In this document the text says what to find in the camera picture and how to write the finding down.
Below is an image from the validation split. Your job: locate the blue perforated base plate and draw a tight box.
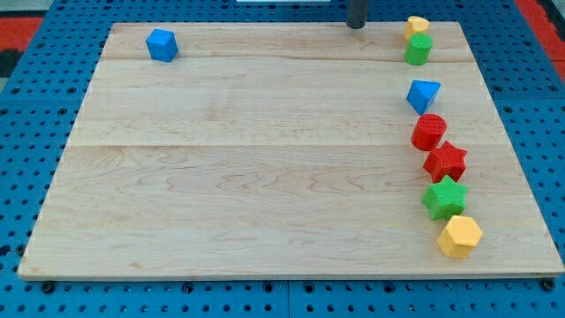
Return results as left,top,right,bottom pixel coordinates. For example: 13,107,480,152
1,0,564,317

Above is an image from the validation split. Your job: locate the wooden board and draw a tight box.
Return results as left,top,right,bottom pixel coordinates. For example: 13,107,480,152
18,22,564,282

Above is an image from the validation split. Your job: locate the red cylinder block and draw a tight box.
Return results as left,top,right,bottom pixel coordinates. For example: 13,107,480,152
411,113,447,151

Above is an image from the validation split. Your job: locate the blue cube block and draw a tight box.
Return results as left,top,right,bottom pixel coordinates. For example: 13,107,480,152
146,29,178,63

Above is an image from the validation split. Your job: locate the red star block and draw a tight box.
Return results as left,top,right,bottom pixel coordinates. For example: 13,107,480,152
423,141,468,183

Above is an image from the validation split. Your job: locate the green cylinder block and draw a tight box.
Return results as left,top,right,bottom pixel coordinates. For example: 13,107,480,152
403,34,433,65

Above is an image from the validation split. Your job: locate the blue triangle block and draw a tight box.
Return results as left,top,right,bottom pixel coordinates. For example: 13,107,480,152
406,79,441,115

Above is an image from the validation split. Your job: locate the yellow hexagon block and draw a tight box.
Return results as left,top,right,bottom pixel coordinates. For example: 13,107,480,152
436,216,483,259

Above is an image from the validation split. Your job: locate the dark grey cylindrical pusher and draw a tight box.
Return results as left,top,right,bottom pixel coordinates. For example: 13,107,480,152
346,0,369,29

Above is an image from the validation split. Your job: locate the yellow heart block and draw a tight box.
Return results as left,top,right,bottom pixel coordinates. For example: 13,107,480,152
403,16,431,41

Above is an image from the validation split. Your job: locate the green star block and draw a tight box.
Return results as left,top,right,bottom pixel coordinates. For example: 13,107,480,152
421,176,469,220

